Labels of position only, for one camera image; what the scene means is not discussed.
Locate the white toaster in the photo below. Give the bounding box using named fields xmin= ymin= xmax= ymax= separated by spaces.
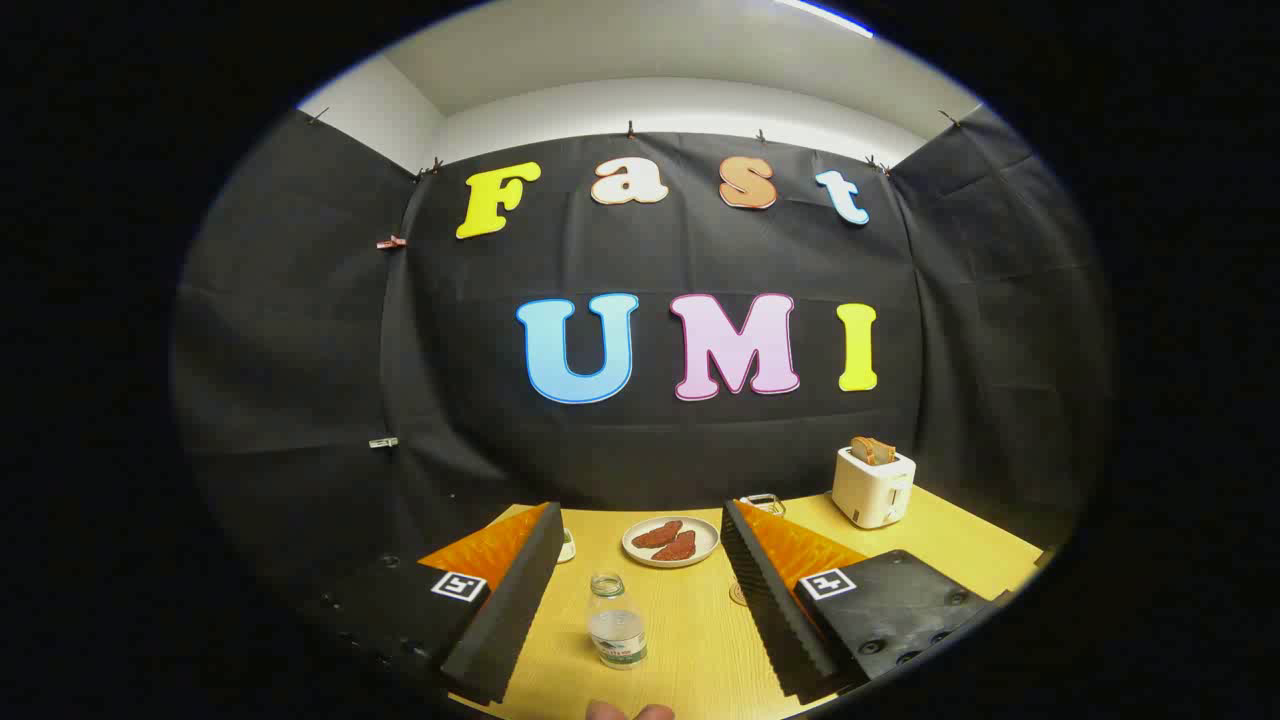
xmin=832 ymin=446 xmax=917 ymax=529

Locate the clear plastic bottle green label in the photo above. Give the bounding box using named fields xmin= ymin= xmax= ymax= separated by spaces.
xmin=587 ymin=572 xmax=648 ymax=671

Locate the wooden table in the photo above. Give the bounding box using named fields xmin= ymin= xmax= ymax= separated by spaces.
xmin=450 ymin=485 xmax=1046 ymax=720

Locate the round white plate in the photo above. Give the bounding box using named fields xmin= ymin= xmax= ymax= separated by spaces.
xmin=622 ymin=516 xmax=721 ymax=569

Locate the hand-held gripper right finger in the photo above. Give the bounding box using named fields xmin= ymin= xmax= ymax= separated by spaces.
xmin=720 ymin=498 xmax=1011 ymax=706

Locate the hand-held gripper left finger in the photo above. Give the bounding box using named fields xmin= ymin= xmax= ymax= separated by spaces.
xmin=300 ymin=502 xmax=566 ymax=706

